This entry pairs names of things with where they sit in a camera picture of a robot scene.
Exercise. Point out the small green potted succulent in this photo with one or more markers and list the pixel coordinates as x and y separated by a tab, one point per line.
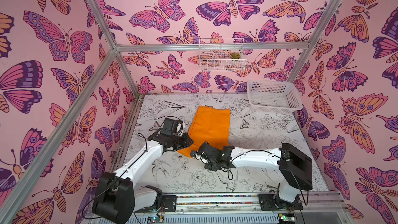
235	56

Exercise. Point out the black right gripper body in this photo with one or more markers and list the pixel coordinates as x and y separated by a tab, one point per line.
205	155

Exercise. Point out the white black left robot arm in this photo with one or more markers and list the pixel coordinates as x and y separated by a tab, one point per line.
118	197

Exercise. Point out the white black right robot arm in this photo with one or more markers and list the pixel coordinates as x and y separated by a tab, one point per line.
293	164

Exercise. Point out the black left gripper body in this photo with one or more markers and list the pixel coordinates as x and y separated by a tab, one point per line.
179	142

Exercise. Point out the floral printed table mat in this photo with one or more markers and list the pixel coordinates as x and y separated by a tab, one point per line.
175	173

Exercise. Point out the orange long pants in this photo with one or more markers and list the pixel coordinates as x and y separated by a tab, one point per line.
209	125

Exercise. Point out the white plastic laundry basket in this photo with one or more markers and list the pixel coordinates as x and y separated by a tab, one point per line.
273	97

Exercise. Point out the aluminium cage frame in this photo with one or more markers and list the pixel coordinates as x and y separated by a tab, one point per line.
70	73

